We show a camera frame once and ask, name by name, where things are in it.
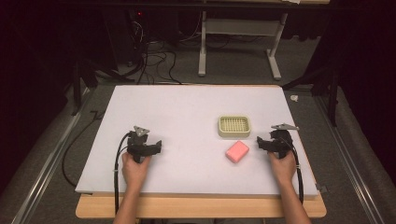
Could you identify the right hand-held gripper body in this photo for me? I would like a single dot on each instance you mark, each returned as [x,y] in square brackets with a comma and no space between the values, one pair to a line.
[280,140]

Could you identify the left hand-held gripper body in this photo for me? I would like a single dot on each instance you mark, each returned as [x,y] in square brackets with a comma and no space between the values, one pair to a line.
[140,143]

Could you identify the pink soap bar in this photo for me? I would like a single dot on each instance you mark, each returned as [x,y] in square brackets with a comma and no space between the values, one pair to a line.
[237,151]

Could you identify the beige soap dish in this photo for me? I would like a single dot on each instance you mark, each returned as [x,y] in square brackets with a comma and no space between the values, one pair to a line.
[234,126]

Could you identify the person's left hand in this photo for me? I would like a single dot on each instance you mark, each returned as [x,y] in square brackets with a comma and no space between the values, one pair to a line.
[135,170]

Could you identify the person's right hand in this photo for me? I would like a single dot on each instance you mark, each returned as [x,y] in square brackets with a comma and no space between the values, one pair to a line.
[282,168]

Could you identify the crumpled white paper scrap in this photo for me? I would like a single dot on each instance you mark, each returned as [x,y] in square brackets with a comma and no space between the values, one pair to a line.
[294,98]

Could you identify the white foam board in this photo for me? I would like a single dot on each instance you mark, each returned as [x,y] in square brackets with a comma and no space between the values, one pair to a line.
[193,118]

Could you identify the black tripod stand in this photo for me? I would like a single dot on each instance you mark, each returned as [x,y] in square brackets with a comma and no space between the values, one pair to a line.
[327,84]
[81,81]

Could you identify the wooden table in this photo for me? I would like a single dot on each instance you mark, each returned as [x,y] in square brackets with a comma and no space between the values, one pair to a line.
[199,207]

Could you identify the aluminium floor rail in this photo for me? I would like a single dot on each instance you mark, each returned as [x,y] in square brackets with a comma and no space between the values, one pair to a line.
[46,165]
[351,165]

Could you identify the white metal desk frame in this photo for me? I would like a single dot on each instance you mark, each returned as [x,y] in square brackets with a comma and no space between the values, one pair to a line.
[239,28]

